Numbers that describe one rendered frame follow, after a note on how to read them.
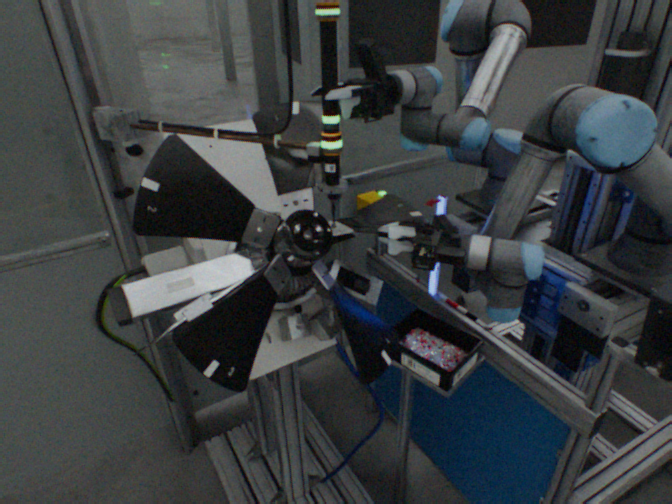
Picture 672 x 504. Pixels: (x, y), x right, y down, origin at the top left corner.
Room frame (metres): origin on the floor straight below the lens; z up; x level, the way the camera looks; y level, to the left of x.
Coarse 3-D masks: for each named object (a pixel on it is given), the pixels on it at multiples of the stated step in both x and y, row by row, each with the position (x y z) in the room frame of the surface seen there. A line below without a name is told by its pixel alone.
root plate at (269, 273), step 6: (276, 258) 0.83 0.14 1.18; (270, 264) 0.82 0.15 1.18; (276, 264) 0.83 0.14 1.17; (282, 264) 0.85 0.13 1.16; (270, 270) 0.81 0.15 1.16; (282, 270) 0.85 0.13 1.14; (288, 270) 0.87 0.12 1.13; (270, 276) 0.81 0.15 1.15; (276, 276) 0.83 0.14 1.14; (282, 276) 0.85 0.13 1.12; (288, 276) 0.87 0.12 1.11; (270, 282) 0.81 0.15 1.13; (276, 282) 0.83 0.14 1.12; (276, 288) 0.83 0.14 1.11
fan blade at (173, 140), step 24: (168, 144) 0.90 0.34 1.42; (168, 168) 0.89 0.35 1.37; (192, 168) 0.89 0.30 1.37; (144, 192) 0.86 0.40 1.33; (168, 192) 0.87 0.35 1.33; (192, 192) 0.88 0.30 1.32; (216, 192) 0.89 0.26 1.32; (240, 192) 0.89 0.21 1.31; (144, 216) 0.85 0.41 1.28; (168, 216) 0.86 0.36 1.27; (192, 216) 0.87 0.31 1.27; (216, 216) 0.88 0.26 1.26; (240, 216) 0.89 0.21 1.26; (240, 240) 0.89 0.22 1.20
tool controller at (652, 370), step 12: (660, 288) 0.62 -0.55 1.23; (660, 300) 0.60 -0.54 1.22; (648, 312) 0.61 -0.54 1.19; (660, 312) 0.59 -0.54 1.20; (648, 324) 0.61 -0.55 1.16; (660, 324) 0.59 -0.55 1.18; (648, 336) 0.61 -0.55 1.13; (660, 336) 0.59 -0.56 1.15; (648, 348) 0.61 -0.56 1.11; (660, 348) 0.59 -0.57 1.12; (636, 360) 0.63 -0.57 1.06; (648, 360) 0.61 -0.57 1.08; (660, 360) 0.59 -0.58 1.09; (648, 372) 0.59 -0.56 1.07; (660, 372) 0.58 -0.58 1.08
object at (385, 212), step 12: (372, 204) 1.10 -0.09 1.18; (384, 204) 1.10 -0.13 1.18; (396, 204) 1.11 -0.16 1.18; (408, 204) 1.11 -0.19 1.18; (348, 216) 1.02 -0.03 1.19; (360, 216) 1.02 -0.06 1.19; (372, 216) 1.02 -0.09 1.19; (384, 216) 1.03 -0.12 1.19; (396, 216) 1.03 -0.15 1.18; (408, 216) 1.04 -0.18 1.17; (420, 216) 1.06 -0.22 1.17; (360, 228) 0.94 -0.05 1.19; (372, 228) 0.95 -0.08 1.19
